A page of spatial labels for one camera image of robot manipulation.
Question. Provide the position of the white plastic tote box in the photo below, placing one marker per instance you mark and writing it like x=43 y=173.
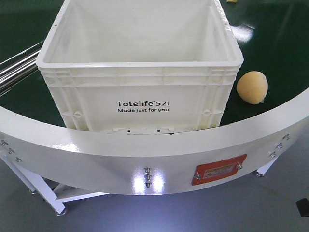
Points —
x=140 y=66

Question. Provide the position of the yellow plush lemon toy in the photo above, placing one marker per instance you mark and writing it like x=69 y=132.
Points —
x=252 y=87

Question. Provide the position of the white curved conveyor rim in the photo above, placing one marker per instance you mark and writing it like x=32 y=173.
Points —
x=148 y=164

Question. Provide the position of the orange warning label plate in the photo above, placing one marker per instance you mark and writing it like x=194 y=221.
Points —
x=210 y=172

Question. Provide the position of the steel roller bars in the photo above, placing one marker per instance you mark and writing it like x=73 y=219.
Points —
x=18 y=67

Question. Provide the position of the black object on floor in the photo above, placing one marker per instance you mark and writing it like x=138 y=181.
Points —
x=303 y=207

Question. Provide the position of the white conveyor support frame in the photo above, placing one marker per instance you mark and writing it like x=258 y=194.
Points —
x=54 y=197

